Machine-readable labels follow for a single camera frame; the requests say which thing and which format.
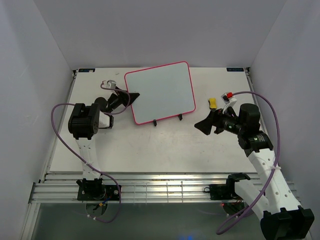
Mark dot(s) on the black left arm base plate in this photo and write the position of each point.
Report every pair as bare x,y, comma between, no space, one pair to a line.
95,190

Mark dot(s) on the black metal easel stand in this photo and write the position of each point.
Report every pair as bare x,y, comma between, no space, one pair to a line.
167,119

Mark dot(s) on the pink framed whiteboard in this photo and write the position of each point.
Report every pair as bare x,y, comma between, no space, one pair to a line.
165,91

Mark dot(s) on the blue left corner label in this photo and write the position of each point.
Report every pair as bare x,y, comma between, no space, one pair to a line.
86,70

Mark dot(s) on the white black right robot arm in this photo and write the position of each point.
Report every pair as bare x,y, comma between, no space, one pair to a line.
281,215

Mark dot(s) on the aluminium table frame rails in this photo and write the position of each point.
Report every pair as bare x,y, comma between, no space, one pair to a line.
168,163

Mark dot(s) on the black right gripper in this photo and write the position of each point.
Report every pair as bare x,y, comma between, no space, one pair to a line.
215,121

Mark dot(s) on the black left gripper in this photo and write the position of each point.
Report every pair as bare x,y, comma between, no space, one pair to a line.
124,97

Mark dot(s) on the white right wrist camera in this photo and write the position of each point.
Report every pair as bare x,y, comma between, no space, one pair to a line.
229,100

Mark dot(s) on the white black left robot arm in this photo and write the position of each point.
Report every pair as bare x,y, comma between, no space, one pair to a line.
83,124

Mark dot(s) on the yellow bone shaped eraser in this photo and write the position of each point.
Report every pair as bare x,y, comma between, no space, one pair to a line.
212,104

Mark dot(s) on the blue right corner label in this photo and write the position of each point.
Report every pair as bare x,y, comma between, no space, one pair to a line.
235,69

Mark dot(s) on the blue corner label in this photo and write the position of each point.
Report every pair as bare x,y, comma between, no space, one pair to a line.
86,70
235,69

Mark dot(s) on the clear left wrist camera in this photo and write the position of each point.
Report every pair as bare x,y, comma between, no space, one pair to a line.
109,85

